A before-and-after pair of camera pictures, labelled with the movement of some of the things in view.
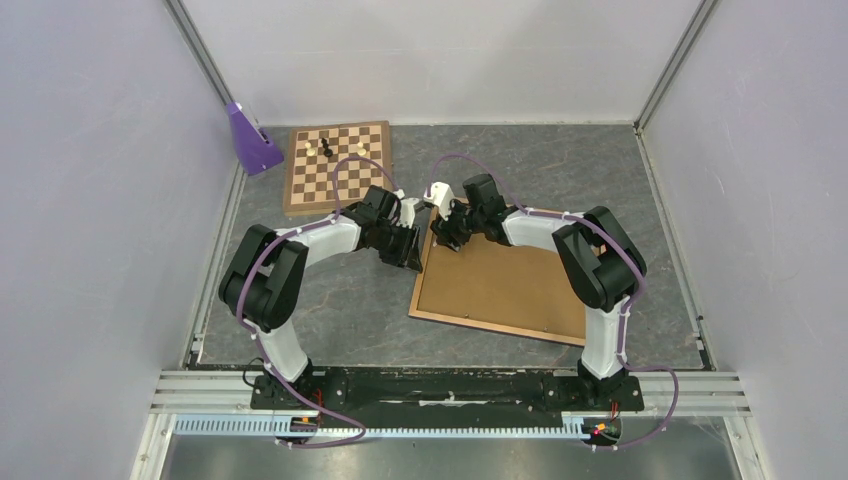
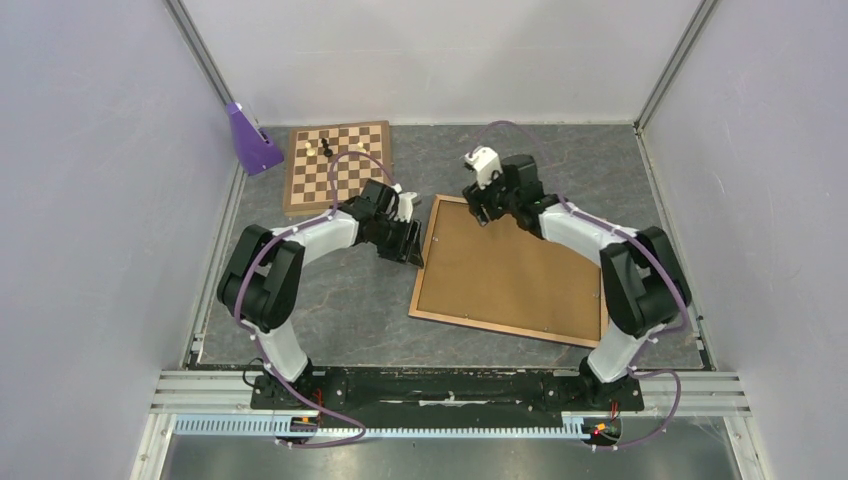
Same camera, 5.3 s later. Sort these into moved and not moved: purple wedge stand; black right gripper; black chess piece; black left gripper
Moved: black right gripper
Not moved: black left gripper; black chess piece; purple wedge stand
